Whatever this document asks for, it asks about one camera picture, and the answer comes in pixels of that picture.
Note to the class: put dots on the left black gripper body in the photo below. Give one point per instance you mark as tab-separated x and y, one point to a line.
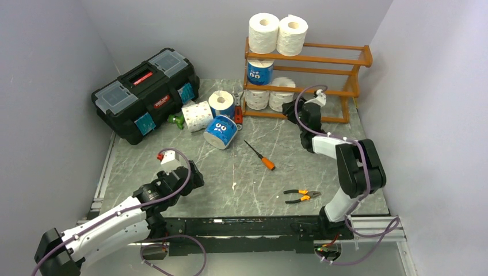
196	181

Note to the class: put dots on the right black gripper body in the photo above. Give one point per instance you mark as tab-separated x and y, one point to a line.
290	112

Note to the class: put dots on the white paper towel roll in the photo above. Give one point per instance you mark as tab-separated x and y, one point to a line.
278	98
291	35
263	33

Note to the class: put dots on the white roll with red print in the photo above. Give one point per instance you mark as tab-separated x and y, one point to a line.
257	99

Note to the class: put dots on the blue monster-face roll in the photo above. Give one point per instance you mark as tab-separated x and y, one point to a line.
220	132

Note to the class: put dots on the blue paper roll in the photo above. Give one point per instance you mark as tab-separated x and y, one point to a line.
259	71

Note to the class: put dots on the white dotted roll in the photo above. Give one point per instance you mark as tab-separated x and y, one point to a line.
197	116

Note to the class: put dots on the orange wooden shelf rack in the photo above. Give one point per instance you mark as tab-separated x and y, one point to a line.
336	66

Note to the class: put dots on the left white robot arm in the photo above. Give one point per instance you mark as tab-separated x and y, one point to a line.
137	218

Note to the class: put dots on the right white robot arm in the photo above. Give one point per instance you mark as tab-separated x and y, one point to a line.
360	171

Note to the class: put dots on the green small object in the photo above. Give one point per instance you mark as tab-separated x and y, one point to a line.
178	120

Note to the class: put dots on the black orange screwdriver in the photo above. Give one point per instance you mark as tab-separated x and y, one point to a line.
267	163

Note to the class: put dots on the red adjustable wrench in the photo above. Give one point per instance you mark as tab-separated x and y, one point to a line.
238	114

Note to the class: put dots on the orange black pliers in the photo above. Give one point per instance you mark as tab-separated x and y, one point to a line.
305	195

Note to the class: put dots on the black plastic toolbox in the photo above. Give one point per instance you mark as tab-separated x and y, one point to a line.
142	99

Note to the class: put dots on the blue wrapped roll upright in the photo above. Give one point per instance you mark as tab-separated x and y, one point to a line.
222	103

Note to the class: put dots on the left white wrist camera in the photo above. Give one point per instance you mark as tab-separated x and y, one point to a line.
169	160

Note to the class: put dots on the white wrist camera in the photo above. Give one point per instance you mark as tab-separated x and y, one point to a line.
318	99
169	160

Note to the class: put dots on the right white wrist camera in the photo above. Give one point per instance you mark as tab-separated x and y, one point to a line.
318	99

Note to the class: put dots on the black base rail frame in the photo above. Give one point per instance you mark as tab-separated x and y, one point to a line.
300	234

